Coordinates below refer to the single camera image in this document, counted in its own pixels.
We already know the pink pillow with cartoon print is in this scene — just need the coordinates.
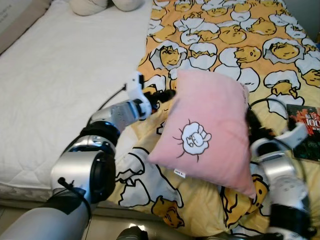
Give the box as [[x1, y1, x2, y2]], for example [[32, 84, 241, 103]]
[[147, 69, 258, 198]]

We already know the yellow cartoon egg blanket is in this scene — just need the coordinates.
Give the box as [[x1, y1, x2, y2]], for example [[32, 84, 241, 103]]
[[107, 0, 320, 238]]

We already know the white quilted mattress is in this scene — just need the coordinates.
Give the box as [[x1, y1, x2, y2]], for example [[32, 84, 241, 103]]
[[0, 0, 153, 201]]

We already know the white plush pillow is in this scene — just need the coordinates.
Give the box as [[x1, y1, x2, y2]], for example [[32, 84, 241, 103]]
[[111, 0, 146, 12], [70, 0, 108, 17]]

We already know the dark grey robot leg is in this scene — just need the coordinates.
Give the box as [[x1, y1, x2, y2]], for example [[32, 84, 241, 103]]
[[116, 226, 151, 240]]

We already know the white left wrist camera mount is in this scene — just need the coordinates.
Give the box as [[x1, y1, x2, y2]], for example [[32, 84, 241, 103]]
[[125, 71, 152, 117]]

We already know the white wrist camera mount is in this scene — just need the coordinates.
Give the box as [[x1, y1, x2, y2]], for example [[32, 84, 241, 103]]
[[125, 71, 152, 117], [274, 123, 308, 151]]

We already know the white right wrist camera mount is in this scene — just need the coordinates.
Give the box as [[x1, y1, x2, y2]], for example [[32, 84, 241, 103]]
[[274, 123, 308, 151]]

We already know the black left wrist camera cable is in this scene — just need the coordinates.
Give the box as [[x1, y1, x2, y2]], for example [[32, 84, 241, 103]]
[[95, 84, 128, 113]]

